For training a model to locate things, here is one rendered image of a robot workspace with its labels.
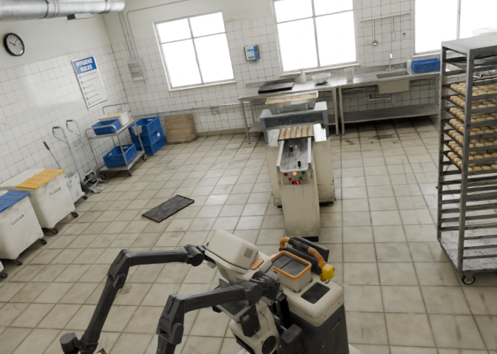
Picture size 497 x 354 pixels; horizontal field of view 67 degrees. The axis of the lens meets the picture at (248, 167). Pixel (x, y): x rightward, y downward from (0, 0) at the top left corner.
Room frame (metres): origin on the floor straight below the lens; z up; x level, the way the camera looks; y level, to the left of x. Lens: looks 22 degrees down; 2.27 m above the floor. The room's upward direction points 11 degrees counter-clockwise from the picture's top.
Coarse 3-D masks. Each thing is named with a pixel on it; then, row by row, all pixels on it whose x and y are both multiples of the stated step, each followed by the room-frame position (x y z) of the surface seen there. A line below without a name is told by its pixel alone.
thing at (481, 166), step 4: (452, 152) 2.67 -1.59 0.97; (448, 156) 2.66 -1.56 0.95; (452, 156) 2.61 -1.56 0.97; (456, 156) 2.59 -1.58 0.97; (456, 160) 2.53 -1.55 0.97; (460, 160) 2.52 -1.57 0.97; (456, 164) 2.50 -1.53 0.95; (460, 164) 2.47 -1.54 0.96; (468, 164) 2.46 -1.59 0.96; (472, 164) 2.42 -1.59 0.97; (476, 164) 2.41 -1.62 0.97; (480, 164) 2.40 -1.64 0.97; (484, 164) 2.38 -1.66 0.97; (488, 164) 2.38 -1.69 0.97; (492, 164) 2.37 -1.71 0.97; (496, 164) 2.37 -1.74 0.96; (460, 168) 2.43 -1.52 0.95; (468, 168) 2.37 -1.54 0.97; (472, 168) 2.40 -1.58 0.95; (476, 168) 2.35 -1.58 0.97; (480, 168) 2.34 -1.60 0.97; (484, 168) 2.33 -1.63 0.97; (488, 168) 2.32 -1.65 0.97; (492, 168) 2.32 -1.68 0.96; (496, 168) 2.31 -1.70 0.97
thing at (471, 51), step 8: (472, 48) 2.30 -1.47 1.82; (472, 56) 2.29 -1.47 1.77; (472, 64) 2.29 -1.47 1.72; (472, 72) 2.28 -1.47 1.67; (472, 80) 2.28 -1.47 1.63; (472, 88) 2.28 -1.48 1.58; (464, 112) 2.31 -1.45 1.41; (464, 120) 2.31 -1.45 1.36; (464, 128) 2.30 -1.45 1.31; (464, 136) 2.30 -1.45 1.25; (464, 144) 2.29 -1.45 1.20; (464, 152) 2.29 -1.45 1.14; (464, 160) 2.29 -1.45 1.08; (464, 168) 2.29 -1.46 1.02; (464, 176) 2.29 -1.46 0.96; (464, 184) 2.29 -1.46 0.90; (464, 192) 2.29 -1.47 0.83; (464, 200) 2.29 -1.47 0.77; (464, 208) 2.29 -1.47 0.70; (464, 216) 2.28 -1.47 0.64; (464, 224) 2.28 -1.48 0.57
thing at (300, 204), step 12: (300, 144) 3.84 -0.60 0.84; (288, 156) 3.56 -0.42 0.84; (300, 156) 3.51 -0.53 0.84; (312, 156) 3.45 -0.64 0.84; (288, 168) 3.27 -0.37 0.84; (300, 168) 3.22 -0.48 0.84; (312, 168) 3.18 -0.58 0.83; (312, 180) 3.18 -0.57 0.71; (288, 192) 3.23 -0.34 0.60; (300, 192) 3.21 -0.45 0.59; (312, 192) 3.18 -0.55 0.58; (288, 204) 3.24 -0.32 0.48; (300, 204) 3.21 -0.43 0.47; (312, 204) 3.19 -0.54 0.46; (288, 216) 3.24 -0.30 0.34; (300, 216) 3.22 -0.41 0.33; (312, 216) 3.19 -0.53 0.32; (288, 228) 3.24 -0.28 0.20; (300, 228) 3.22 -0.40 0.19; (312, 228) 3.19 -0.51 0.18; (312, 240) 3.23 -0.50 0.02
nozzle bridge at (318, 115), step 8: (320, 104) 4.04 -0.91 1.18; (264, 112) 4.15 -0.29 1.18; (288, 112) 3.96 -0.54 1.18; (296, 112) 3.90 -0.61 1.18; (304, 112) 3.86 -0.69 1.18; (312, 112) 3.84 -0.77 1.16; (320, 112) 3.91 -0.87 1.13; (264, 120) 3.96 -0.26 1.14; (272, 120) 4.02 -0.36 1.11; (280, 120) 4.00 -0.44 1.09; (288, 120) 3.98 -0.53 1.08; (304, 120) 3.95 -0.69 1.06; (312, 120) 3.93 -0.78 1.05; (320, 120) 3.88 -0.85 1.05; (264, 128) 3.96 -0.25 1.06; (272, 128) 3.98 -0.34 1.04; (280, 128) 3.96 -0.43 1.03; (328, 128) 3.91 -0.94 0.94; (264, 136) 4.07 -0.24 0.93; (328, 136) 3.91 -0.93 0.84
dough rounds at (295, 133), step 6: (300, 126) 4.22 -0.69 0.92; (306, 126) 4.16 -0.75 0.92; (312, 126) 4.18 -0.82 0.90; (282, 132) 4.11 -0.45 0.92; (288, 132) 4.07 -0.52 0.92; (294, 132) 4.03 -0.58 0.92; (300, 132) 4.00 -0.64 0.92; (306, 132) 3.99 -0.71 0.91; (312, 132) 3.97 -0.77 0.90; (282, 138) 3.92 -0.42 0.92; (288, 138) 3.91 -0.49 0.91
